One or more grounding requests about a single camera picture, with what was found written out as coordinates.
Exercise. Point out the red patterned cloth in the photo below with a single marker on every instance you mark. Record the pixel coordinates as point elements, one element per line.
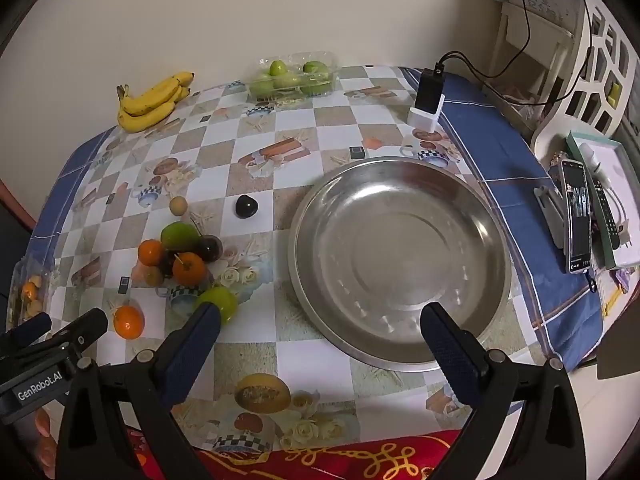
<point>325,460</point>

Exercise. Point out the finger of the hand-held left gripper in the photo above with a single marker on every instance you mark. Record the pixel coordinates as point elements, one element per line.
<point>85,330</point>
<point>27,327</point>

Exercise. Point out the round tan longan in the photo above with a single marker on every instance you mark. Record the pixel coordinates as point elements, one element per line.
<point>152,275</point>
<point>178,205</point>

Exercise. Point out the checkered printed tablecloth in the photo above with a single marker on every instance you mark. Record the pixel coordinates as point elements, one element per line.
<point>300,135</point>

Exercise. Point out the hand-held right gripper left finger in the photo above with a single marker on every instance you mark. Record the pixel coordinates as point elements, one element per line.
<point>200,340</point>

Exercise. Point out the small orange mandarin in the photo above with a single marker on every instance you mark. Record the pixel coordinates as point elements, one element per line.
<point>151,252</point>
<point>30,291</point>
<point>128,322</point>
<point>189,267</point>

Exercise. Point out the black smartphone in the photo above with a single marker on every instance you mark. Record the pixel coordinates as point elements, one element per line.
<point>575,215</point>

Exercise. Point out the white plastic holder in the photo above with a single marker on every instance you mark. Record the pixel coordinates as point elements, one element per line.
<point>422,119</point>

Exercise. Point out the round steel plate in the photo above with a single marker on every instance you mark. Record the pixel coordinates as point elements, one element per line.
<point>400,260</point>

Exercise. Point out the clear plastic clamshell box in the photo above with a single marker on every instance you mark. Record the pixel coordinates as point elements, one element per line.
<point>331,60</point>

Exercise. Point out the white box with green rim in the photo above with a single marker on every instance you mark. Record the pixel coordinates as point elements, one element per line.
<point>617,160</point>

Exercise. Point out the yellow banana bunch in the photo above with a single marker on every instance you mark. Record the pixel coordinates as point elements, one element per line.
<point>145,110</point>

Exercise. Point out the dark red cherry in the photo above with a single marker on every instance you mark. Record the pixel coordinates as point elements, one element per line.
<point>246,206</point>
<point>209,248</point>

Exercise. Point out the yellow green block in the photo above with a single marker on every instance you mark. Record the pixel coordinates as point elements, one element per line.
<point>615,92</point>

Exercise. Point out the black remote control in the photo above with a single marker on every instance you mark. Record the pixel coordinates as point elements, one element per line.
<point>606,215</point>

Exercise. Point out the small white bottle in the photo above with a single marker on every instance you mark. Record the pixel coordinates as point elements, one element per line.
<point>590,159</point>

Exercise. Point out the white lattice plastic chair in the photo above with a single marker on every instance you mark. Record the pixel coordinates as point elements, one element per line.
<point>550,135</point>

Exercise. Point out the white wooden shelf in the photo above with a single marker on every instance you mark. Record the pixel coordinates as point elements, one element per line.
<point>510,15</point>

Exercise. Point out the black power bank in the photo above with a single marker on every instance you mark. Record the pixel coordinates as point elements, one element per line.
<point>430,87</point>

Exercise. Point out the large green jujube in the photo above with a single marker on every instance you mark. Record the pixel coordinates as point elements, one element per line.
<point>179,236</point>
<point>225,302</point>

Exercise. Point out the person's left hand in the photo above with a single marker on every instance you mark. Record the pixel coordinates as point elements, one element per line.
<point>44,427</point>

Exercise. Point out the clear flat plastic box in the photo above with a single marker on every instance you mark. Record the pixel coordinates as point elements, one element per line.
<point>16,277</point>

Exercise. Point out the red flat board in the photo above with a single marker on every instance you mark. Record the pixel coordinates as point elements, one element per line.
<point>15,205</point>

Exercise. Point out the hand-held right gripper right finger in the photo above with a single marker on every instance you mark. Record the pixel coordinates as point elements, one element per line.
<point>450,352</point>

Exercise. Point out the heap of tan longans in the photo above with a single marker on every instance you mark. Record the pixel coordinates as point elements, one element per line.
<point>35,308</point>

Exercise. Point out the heap of green jujubes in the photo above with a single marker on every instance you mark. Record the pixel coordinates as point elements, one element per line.
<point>276,67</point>

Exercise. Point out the grey phone stand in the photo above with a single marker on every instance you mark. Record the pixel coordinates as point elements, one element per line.
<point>547,210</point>

